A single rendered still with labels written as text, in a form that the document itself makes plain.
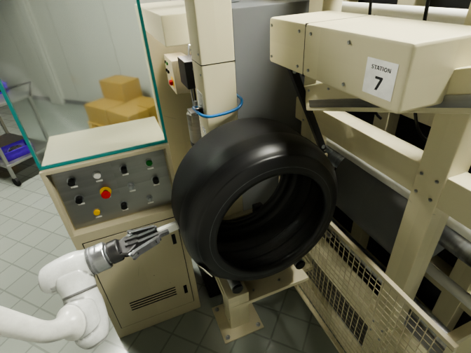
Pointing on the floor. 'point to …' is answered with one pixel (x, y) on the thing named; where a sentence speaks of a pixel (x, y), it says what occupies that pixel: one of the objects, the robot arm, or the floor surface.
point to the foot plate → (237, 326)
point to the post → (215, 82)
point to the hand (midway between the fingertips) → (168, 228)
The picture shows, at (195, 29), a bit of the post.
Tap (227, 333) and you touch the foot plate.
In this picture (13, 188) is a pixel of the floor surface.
